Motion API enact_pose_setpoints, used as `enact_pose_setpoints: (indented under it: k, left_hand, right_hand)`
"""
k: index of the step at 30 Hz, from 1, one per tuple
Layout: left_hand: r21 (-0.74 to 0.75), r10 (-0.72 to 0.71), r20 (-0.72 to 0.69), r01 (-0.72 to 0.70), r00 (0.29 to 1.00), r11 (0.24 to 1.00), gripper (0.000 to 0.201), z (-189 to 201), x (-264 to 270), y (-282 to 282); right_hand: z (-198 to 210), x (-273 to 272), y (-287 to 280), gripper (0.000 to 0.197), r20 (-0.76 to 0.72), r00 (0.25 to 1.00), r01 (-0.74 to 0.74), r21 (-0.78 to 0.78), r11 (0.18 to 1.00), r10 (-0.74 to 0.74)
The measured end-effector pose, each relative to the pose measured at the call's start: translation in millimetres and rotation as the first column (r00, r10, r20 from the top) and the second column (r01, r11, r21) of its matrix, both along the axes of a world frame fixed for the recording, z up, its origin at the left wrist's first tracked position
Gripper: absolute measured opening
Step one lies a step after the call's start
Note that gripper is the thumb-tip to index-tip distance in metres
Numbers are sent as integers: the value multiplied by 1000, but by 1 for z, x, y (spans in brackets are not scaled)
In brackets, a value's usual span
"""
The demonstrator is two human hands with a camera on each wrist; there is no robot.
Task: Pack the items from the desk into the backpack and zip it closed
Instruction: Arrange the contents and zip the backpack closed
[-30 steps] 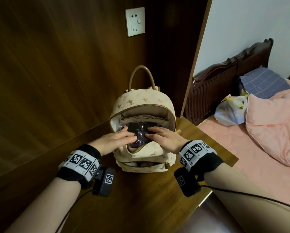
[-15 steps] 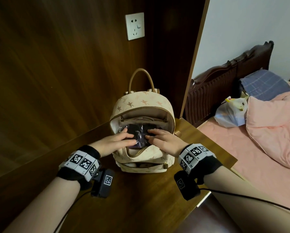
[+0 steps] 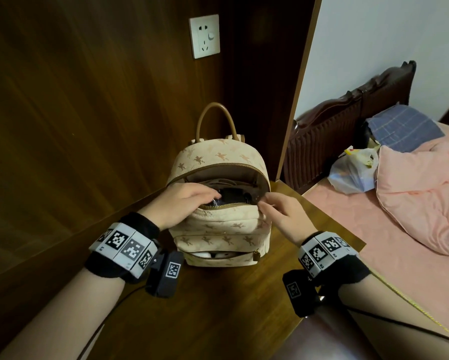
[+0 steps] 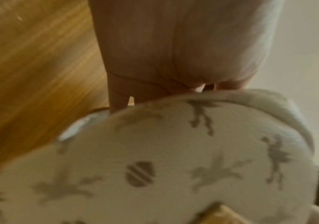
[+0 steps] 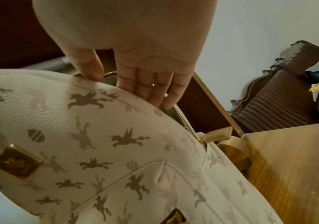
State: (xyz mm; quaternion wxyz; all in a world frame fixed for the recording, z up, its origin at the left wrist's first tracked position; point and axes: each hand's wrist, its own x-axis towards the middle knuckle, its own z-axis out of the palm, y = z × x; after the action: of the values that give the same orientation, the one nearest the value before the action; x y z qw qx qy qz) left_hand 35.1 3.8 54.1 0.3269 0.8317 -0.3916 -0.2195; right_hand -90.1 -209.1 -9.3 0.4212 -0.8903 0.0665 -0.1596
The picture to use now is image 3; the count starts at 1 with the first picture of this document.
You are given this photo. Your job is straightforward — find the person's right hand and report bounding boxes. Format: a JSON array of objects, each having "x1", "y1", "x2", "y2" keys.
[{"x1": 259, "y1": 191, "x2": 319, "y2": 248}]

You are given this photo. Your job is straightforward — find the person's left hand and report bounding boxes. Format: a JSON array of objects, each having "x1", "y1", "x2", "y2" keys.
[{"x1": 138, "y1": 182, "x2": 222, "y2": 232}]

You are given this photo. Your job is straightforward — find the beige horse-print backpack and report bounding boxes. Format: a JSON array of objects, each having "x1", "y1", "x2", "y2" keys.
[{"x1": 166, "y1": 102, "x2": 273, "y2": 268}]

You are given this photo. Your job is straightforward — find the large crinkled bag black contents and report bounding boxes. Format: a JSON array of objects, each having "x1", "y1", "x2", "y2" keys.
[{"x1": 209, "y1": 187, "x2": 262, "y2": 207}]

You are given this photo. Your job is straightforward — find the person's right forearm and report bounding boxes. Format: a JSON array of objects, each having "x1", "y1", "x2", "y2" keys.
[{"x1": 336, "y1": 275, "x2": 449, "y2": 360}]

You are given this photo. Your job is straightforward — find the person's left forearm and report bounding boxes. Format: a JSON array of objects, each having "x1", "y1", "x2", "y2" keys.
[{"x1": 0, "y1": 267, "x2": 126, "y2": 360}]

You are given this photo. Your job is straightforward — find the right marker wristband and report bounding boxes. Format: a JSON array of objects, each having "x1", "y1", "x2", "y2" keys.
[{"x1": 297, "y1": 231, "x2": 371, "y2": 286}]

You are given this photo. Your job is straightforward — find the marker wristband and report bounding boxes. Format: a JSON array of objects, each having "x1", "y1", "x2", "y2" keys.
[
  {"x1": 84, "y1": 212, "x2": 161, "y2": 285},
  {"x1": 297, "y1": 231, "x2": 371, "y2": 286}
]

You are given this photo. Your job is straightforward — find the left marker wristband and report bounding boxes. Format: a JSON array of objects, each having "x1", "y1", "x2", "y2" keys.
[{"x1": 84, "y1": 212, "x2": 161, "y2": 285}]

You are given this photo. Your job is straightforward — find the white plastic bag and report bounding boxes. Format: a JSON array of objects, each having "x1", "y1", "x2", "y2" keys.
[{"x1": 327, "y1": 145, "x2": 379, "y2": 195}]

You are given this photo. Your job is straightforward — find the dark wooden bed headboard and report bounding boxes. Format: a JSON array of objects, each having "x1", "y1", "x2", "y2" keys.
[{"x1": 282, "y1": 60, "x2": 417, "y2": 195}]

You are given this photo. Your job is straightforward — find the pink quilt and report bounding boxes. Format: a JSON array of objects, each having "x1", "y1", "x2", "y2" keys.
[{"x1": 375, "y1": 140, "x2": 449, "y2": 257}]

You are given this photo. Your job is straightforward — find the blue plaid pillow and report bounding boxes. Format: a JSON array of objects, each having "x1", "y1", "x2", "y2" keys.
[{"x1": 366, "y1": 104, "x2": 445, "y2": 154}]

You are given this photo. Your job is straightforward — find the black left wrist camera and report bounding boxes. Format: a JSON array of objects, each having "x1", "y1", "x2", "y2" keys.
[{"x1": 145, "y1": 250, "x2": 184, "y2": 299}]

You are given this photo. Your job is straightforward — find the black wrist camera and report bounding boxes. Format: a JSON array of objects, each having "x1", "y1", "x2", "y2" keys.
[
  {"x1": 282, "y1": 269, "x2": 322, "y2": 319},
  {"x1": 145, "y1": 250, "x2": 184, "y2": 299}
]

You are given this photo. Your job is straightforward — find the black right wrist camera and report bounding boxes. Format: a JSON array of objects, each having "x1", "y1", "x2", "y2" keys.
[{"x1": 282, "y1": 269, "x2": 322, "y2": 319}]

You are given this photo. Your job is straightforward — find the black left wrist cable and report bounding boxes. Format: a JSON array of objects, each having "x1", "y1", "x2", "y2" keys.
[{"x1": 76, "y1": 284, "x2": 150, "y2": 360}]

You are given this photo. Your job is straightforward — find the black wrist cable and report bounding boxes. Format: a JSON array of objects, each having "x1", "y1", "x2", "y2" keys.
[
  {"x1": 318, "y1": 295, "x2": 449, "y2": 348},
  {"x1": 76, "y1": 284, "x2": 150, "y2": 360}
]

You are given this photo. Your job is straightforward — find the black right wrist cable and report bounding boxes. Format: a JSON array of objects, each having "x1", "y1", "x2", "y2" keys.
[{"x1": 318, "y1": 295, "x2": 449, "y2": 348}]

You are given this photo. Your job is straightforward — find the white wall socket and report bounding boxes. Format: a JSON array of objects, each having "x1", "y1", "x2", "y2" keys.
[{"x1": 189, "y1": 13, "x2": 221, "y2": 60}]

